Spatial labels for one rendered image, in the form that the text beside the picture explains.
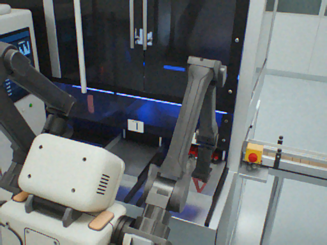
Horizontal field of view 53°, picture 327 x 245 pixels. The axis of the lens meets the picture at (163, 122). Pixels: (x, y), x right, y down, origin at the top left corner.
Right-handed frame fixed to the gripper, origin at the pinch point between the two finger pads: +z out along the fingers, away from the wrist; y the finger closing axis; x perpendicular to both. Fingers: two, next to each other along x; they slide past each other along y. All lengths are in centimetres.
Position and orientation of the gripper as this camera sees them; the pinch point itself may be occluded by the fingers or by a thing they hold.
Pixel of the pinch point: (199, 190)
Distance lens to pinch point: 140.9
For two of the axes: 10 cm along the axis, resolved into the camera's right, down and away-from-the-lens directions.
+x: -9.3, -1.9, 3.1
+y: 3.5, -2.6, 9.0
